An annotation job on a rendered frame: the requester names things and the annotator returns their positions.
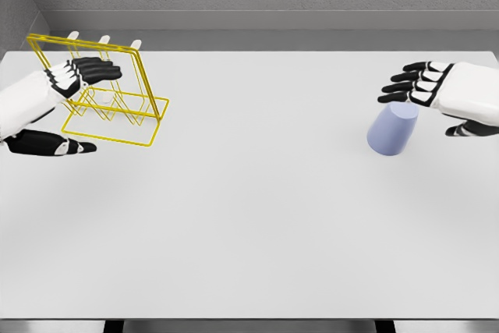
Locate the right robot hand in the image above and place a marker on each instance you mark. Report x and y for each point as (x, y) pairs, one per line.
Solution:
(468, 93)

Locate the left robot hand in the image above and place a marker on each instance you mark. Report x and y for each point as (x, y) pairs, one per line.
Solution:
(27, 103)

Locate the lavender blue cup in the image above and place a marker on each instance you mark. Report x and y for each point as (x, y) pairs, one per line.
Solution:
(391, 130)

